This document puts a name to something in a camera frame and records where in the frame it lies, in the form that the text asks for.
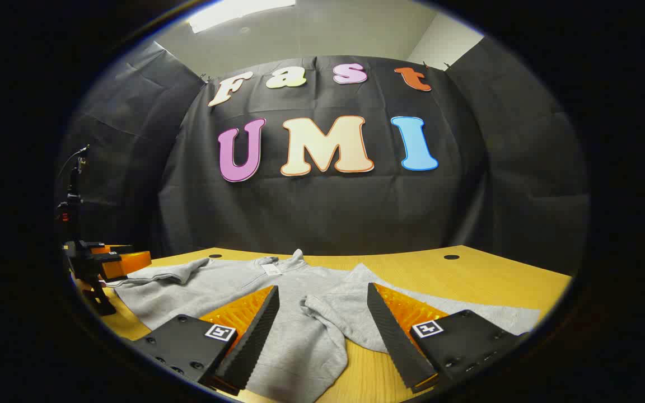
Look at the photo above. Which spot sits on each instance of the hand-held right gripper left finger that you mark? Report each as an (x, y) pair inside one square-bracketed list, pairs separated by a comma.
[(252, 330)]

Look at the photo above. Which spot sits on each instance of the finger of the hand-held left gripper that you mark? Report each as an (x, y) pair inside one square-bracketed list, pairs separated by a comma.
[(112, 248), (129, 264)]

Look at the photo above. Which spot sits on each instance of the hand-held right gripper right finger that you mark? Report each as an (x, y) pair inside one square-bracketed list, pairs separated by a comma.
[(392, 330)]

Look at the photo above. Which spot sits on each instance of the grey sweatshirt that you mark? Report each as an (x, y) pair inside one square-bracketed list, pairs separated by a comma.
[(300, 291)]

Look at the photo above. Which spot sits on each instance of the black backdrop cloth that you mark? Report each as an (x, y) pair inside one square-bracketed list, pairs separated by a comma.
[(328, 212)]

